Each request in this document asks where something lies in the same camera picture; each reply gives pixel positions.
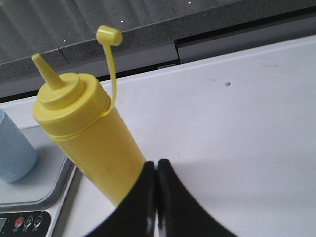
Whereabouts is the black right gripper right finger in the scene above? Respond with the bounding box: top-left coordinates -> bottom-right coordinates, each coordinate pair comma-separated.
157,159 -> 235,237

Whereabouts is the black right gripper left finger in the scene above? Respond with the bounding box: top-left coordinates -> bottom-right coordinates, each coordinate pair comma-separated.
87,161 -> 156,237

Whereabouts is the yellow squeeze bottle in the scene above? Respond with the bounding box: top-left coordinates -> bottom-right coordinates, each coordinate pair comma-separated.
32,25 -> 145,206

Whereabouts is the light blue plastic cup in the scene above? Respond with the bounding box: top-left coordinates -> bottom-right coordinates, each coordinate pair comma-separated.
0,109 -> 37,183

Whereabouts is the silver digital kitchen scale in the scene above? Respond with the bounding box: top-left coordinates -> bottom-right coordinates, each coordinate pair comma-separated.
0,126 -> 76,237

